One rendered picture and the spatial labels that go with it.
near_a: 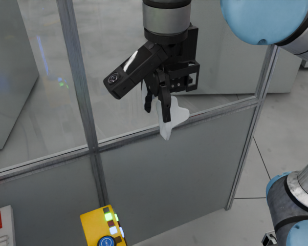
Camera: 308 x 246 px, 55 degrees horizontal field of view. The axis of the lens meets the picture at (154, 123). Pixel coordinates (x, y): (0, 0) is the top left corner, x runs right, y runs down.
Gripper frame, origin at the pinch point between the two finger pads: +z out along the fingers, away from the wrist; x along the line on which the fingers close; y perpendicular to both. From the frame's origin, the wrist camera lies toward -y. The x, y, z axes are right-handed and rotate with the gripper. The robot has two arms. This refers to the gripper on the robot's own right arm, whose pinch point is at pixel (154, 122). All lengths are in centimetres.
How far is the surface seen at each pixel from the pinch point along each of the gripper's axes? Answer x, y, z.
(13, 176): 45, -39, 50
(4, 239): 26, -46, 60
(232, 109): 45, 61, 49
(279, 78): 141, 200, 124
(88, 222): 8.8, -17.6, 40.8
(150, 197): 46, 18, 98
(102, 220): 7.6, -13.4, 40.8
